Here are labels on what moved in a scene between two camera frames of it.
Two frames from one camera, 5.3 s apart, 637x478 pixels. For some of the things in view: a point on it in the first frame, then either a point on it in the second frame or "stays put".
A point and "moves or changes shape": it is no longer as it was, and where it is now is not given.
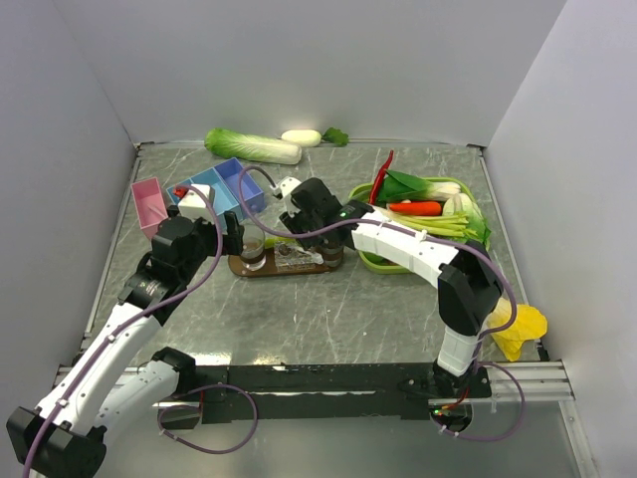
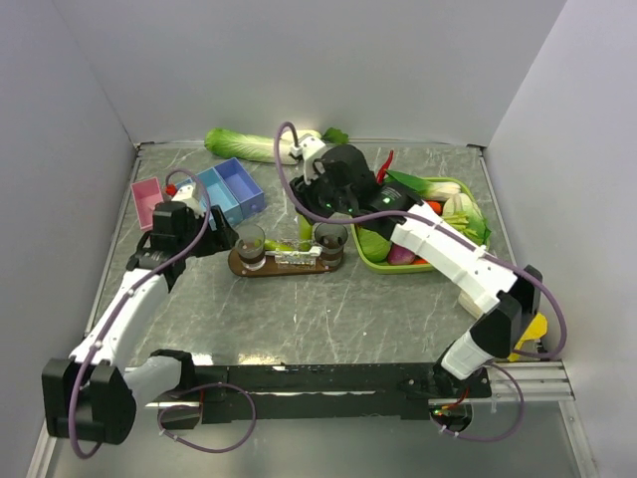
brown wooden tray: (238, 268) stays put
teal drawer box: (179, 189) → (214, 191)
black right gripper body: (301, 224) → (318, 197)
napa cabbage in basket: (462, 203) stays put
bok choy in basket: (395, 187) stays put
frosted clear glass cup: (253, 256) stays put
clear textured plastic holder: (292, 258) stays put
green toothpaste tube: (270, 242) moves or changes shape
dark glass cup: (332, 254) stays put
